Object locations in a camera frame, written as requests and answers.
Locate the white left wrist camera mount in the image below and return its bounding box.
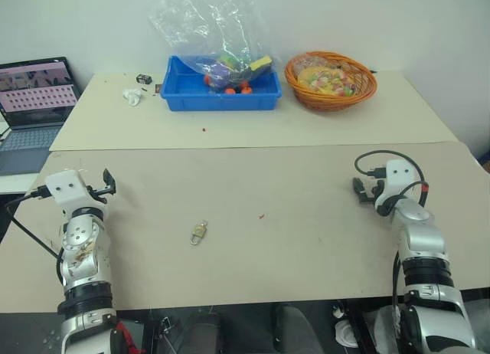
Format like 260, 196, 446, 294
44, 169, 95, 208

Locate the crumpled white tissue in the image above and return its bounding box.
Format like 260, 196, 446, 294
122, 87, 143, 107

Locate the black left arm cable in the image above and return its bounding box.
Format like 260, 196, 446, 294
5, 188, 65, 288

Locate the grey open laptop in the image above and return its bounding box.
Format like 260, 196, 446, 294
0, 56, 83, 175

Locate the grey rounded shape under table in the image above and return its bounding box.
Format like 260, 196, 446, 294
272, 305, 325, 354

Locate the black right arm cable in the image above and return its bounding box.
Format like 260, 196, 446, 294
354, 149, 430, 217

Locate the dark rounded shape under table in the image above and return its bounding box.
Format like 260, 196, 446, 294
182, 313, 221, 354

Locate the small brass padlock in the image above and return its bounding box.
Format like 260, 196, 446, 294
189, 223, 207, 246

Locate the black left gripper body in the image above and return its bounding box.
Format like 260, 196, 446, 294
86, 182, 109, 205

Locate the clear bag of toys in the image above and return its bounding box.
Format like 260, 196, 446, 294
148, 0, 277, 93

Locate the red cable under table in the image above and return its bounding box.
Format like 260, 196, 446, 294
116, 320, 137, 354

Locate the blue plastic bin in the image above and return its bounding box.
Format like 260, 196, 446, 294
159, 54, 284, 113

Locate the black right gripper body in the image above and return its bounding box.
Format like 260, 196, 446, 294
367, 179, 387, 204

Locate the bag of colourful toy food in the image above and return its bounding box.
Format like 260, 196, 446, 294
297, 65, 360, 98

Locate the white crumpled object under table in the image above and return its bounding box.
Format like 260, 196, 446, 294
332, 306, 361, 349

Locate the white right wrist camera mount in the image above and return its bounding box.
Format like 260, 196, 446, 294
374, 159, 421, 214

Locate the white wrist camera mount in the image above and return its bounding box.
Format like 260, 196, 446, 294
44, 169, 95, 208
374, 159, 421, 214

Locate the orange wicker basket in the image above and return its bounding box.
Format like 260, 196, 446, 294
283, 51, 379, 111

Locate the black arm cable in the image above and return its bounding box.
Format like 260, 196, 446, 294
354, 149, 430, 217
5, 188, 65, 288

